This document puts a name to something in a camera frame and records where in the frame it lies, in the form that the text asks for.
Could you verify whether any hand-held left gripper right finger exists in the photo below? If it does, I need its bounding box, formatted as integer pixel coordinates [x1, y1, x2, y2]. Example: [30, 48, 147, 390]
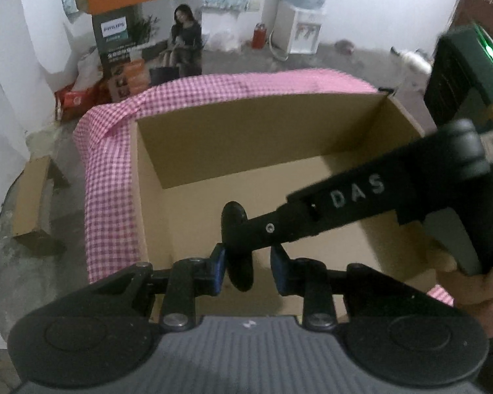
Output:
[270, 244, 430, 331]

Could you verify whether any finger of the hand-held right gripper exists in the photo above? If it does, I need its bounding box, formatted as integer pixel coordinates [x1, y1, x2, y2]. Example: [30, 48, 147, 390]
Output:
[240, 202, 318, 253]

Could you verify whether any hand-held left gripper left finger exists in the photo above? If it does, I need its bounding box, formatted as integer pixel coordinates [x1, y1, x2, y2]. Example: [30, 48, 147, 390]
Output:
[88, 243, 227, 333]

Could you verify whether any black round object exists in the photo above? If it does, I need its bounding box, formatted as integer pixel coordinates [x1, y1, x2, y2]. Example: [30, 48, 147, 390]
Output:
[222, 201, 256, 292]

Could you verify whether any brown cardboard box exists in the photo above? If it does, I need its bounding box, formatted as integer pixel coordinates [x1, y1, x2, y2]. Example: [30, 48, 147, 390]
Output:
[135, 90, 438, 323]

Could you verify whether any person's right hand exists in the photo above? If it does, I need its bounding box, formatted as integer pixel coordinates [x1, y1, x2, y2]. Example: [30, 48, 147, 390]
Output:
[431, 236, 493, 339]

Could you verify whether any pink checked cloth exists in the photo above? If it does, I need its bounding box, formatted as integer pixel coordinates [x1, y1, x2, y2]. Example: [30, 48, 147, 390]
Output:
[72, 70, 457, 309]

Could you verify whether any brown wooden door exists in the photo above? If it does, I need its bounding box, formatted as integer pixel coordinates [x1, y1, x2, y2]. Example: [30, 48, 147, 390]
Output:
[451, 0, 493, 52]

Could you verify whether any red canister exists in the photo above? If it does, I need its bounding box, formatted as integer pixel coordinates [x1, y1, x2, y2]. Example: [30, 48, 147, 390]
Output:
[251, 22, 269, 50]

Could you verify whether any white plastic bag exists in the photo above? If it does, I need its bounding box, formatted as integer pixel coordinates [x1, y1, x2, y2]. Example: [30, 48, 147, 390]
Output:
[206, 30, 244, 52]

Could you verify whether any white water dispenser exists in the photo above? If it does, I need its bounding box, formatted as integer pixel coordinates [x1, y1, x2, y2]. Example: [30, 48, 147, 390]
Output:
[270, 0, 325, 56]

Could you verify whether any small open cardboard box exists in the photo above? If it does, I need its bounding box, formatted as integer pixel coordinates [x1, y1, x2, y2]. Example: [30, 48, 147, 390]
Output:
[12, 155, 71, 255]

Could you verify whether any printed appliance box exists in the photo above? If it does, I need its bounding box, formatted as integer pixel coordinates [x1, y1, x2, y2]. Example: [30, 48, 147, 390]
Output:
[91, 0, 205, 104]

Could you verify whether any orange snack bag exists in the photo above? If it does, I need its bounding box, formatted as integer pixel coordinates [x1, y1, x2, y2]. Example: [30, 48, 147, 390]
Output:
[54, 84, 109, 123]

